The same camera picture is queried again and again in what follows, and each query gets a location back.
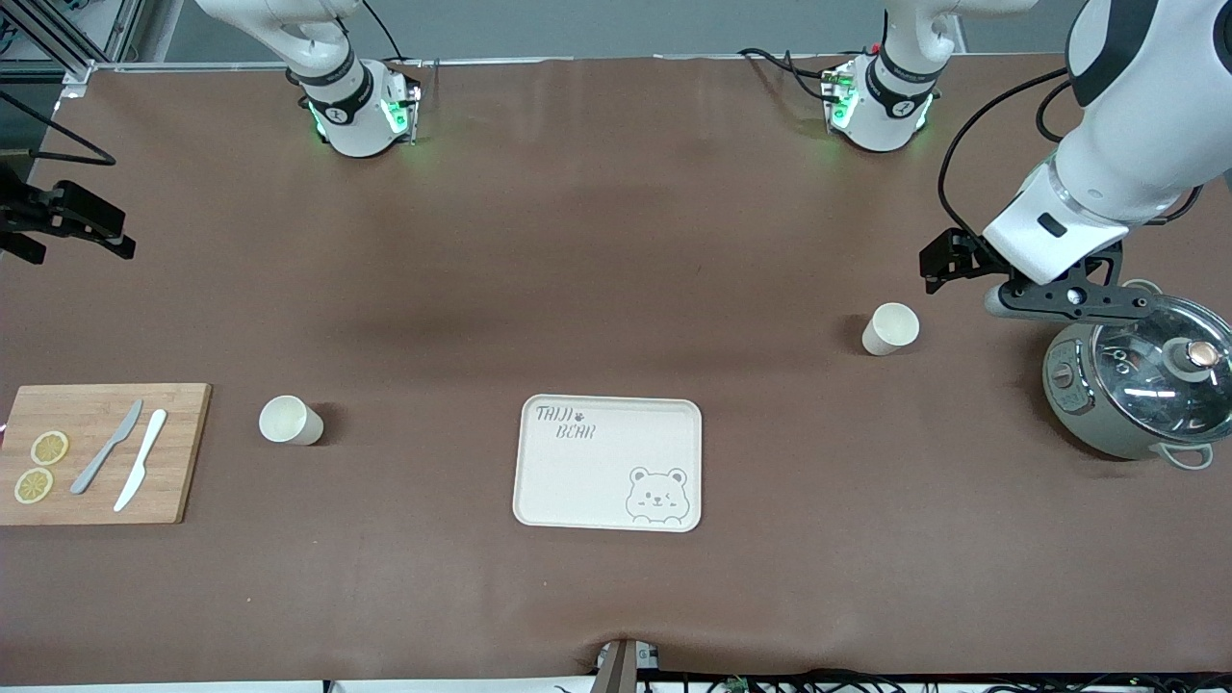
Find cream bear print tray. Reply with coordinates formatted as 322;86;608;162
512;394;704;533

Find gray-green cooking pot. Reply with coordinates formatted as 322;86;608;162
1042;279;1216;472

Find glass pot lid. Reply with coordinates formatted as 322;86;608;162
1091;294;1232;446

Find white plastic knife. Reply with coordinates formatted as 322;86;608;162
113;408;168;513

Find wooden cutting board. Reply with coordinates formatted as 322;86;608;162
0;383;213;526

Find gray plastic knife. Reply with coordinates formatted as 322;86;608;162
69;398;144;496

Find aluminium frame profile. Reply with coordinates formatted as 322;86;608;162
0;0;145;97

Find black arm base cable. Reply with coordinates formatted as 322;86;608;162
738;46;840;103
361;0;406;64

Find gray clamp bracket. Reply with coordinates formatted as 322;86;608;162
592;637;663;693

